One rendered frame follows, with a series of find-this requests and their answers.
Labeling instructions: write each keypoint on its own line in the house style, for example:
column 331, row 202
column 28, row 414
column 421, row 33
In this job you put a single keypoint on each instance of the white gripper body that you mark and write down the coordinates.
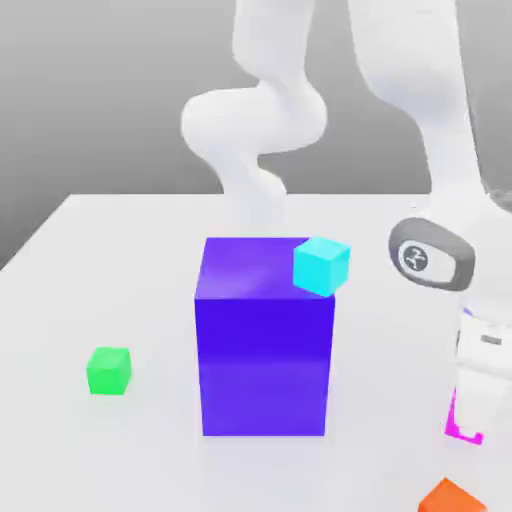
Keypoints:
column 480, row 356

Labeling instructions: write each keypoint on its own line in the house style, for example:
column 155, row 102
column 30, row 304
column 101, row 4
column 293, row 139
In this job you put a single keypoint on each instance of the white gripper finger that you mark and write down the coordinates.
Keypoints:
column 474, row 404

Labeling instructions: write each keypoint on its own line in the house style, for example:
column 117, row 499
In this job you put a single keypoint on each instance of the small magenta cube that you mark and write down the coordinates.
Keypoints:
column 450, row 424

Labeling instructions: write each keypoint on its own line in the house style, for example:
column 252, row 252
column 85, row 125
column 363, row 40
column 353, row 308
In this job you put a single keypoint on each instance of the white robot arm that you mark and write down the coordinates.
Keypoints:
column 256, row 120

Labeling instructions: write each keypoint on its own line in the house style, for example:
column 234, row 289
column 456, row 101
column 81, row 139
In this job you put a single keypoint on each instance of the small orange cube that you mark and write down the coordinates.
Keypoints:
column 450, row 498

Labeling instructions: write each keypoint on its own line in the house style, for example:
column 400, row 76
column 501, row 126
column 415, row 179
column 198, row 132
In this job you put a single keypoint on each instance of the small cyan cube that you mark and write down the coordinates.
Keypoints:
column 320, row 266

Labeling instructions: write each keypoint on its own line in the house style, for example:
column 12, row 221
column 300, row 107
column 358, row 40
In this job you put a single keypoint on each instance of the small green cube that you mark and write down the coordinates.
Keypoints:
column 108, row 371

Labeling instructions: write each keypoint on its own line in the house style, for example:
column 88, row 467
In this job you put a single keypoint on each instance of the large purple box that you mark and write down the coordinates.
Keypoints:
column 264, row 360

